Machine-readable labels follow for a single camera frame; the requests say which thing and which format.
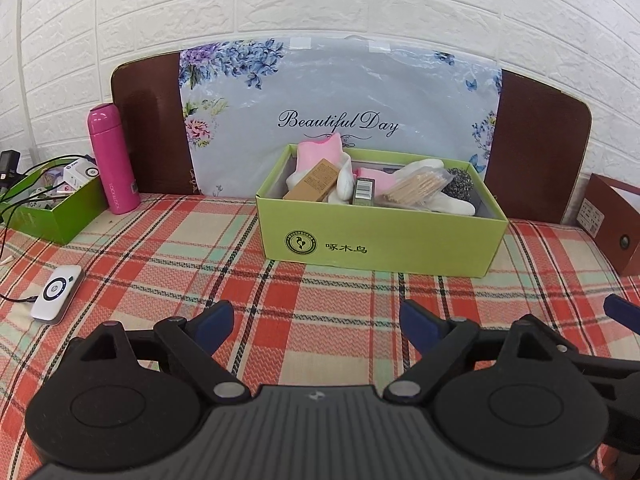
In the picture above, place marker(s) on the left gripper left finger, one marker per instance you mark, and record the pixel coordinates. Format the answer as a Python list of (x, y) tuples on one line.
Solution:
[(190, 346)]

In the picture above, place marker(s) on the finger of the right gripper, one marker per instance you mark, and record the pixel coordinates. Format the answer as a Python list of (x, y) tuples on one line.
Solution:
[(623, 311)]

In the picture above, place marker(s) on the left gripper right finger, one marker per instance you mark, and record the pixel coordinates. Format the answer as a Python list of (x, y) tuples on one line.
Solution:
[(443, 346)]

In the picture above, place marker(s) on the bag of toothpicks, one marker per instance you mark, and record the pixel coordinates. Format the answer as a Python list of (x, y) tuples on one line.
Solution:
[(414, 190)]

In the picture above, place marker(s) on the gold brown small box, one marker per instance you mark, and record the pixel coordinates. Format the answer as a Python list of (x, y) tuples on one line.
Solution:
[(312, 185)]

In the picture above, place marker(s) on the white glove pink cuff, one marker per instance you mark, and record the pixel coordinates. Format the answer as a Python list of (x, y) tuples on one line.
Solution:
[(326, 152)]

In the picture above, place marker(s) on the silver blue long box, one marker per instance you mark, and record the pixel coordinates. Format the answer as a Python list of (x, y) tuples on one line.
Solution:
[(364, 192)]

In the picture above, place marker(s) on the plaid bed sheet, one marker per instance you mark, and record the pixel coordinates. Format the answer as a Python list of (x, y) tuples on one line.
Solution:
[(294, 324)]

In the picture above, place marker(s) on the light green cardboard box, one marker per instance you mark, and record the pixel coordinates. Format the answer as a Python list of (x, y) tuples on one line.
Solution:
[(378, 238)]

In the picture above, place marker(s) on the white power bank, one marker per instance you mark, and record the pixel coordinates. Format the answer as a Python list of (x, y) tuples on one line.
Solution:
[(57, 294)]

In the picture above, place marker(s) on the small green tray box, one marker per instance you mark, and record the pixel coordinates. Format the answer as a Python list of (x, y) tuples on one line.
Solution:
[(54, 200)]

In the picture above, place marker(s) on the dark brown wooden headboard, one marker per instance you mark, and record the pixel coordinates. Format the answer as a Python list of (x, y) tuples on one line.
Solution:
[(540, 139)]

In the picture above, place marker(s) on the pink thermos bottle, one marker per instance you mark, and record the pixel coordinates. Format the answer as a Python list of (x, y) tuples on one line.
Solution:
[(110, 151)]

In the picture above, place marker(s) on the floral plastic wrapped pillow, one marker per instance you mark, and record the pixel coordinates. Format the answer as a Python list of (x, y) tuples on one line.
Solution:
[(244, 101)]

